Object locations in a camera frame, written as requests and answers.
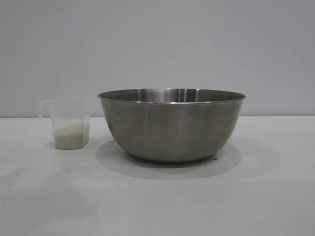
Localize white rice grains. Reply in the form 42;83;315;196
54;122;87;149

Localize translucent plastic measuring cup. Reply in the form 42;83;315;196
37;97;91;150

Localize stainless steel mixing bowl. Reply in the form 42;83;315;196
97;88;247;163

